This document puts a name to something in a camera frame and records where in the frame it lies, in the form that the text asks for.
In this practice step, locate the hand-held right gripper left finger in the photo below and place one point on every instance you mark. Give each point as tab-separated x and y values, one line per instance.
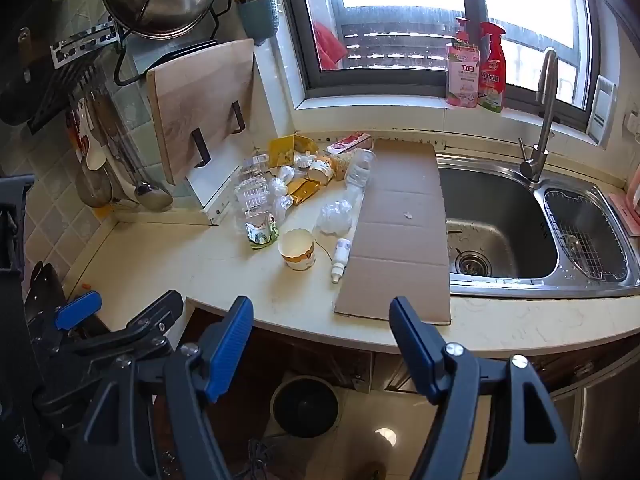
231	342

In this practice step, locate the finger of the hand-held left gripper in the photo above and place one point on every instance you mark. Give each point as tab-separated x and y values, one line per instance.
77	310
150	317

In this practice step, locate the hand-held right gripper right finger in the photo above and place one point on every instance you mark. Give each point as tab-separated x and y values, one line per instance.
414	350

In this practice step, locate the black trash bin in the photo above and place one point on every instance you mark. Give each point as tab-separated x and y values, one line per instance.
305	407

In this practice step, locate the clear plastic bottle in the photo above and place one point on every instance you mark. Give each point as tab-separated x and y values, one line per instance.
361	166

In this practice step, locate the brown cardboard sheet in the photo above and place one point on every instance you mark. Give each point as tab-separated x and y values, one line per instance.
400	240

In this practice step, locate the green snack wrapper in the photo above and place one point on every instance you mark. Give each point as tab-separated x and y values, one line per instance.
264	232

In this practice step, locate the small white spray bottle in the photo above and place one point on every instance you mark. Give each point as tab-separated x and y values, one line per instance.
341	257

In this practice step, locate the steel ladle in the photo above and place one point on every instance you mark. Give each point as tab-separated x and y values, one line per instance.
152	197

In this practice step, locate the metal strainer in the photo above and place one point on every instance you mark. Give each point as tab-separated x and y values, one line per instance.
93	187

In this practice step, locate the clear plastic container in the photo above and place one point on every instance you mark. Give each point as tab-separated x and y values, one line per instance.
252	192

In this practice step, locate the white cutting board stand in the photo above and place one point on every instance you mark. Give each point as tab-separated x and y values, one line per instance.
215	180

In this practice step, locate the stainless steel sink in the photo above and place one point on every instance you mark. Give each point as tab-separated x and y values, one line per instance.
495	220

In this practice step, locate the crumpled clear plastic wrap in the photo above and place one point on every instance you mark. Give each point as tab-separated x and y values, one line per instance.
335	216

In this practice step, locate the white plastic spoon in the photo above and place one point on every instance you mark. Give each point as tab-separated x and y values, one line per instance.
95	152

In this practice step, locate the gold foil wrapper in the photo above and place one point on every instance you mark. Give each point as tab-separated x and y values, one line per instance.
302	192

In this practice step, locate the crumpled white plastic wrap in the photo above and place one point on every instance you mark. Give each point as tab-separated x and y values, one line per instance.
282	177

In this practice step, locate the orange and white paper cup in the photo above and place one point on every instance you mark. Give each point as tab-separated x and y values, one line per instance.
321	171

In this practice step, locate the tan loofah scrubber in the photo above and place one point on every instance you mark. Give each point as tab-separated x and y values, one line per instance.
342	165

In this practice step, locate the yellow paper bag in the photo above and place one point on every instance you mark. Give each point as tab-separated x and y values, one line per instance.
285	149

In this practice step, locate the red and white carton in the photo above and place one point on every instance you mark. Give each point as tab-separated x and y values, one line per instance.
350	142

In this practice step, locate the wooden cutting board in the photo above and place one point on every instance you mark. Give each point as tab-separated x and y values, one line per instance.
200	105

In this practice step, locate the pink tray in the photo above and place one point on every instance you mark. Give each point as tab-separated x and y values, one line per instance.
627	210

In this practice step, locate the steel faucet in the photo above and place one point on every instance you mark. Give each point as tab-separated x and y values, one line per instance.
546	110

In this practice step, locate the pink detergent bottle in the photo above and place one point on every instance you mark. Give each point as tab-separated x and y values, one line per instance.
462	77

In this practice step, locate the red spray bottle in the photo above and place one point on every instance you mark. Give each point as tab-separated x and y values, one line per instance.
492	75

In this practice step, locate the red cloth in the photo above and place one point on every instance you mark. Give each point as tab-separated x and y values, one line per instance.
330	45

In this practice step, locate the blue utensil holder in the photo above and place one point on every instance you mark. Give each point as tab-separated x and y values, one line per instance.
257	22

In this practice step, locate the metal wall rail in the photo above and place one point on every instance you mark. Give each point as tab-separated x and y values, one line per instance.
85	42

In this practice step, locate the white wall box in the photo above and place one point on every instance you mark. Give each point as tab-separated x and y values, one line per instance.
601	110

